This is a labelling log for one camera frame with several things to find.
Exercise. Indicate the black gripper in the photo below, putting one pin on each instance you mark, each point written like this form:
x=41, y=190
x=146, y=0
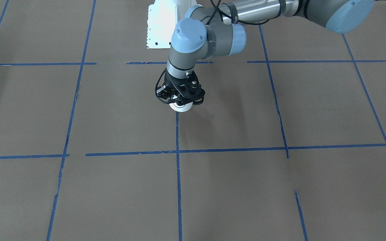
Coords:
x=171, y=81

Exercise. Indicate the white smiley face mug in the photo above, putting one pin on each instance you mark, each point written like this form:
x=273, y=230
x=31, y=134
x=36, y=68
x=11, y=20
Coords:
x=181, y=108

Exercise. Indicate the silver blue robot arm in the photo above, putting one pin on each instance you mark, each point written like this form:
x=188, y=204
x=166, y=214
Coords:
x=220, y=31

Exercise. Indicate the white camera stand post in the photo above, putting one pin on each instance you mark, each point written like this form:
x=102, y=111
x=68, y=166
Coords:
x=162, y=17

